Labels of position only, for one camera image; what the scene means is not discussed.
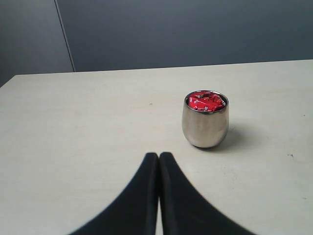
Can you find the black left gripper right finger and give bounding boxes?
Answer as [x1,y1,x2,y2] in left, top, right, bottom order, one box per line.
[159,152,248,235]

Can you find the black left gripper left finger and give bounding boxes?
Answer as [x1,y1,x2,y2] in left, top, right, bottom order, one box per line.
[72,153,159,235]

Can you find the red candies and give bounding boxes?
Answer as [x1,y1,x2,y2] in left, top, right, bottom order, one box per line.
[187,91,226,112]

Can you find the stainless steel cup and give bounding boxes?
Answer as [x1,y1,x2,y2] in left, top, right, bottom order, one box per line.
[181,90,229,148]

